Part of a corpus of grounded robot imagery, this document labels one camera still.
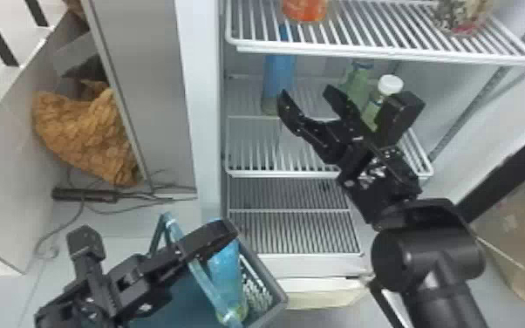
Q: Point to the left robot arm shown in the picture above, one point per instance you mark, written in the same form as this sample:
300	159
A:
68	311

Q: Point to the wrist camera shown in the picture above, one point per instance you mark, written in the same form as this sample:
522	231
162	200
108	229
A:
85	242
400	114

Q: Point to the black power strip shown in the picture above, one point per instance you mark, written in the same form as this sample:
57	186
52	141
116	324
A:
84	194

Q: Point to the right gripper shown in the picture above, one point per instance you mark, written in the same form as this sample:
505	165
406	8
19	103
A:
347	149

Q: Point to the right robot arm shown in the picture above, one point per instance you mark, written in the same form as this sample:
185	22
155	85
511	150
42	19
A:
427	256

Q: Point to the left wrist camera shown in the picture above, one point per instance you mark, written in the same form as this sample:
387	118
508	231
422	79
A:
85	242

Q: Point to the blue basket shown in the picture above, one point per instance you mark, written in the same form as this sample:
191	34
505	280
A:
262	293

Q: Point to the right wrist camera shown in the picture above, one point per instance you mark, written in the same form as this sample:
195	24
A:
400	114

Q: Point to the blue bottle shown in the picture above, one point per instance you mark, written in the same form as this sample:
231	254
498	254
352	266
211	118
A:
277	78
226	279

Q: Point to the orange can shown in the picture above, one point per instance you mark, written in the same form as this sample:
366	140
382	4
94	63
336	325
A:
305	9

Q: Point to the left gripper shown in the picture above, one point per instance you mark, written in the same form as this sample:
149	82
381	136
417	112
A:
136	286

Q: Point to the green bottle with white cap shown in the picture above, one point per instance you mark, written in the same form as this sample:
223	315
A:
374	107

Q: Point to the white fridge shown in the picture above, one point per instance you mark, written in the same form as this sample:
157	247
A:
203	114

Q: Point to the beige cereal bag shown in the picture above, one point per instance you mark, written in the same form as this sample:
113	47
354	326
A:
461	13

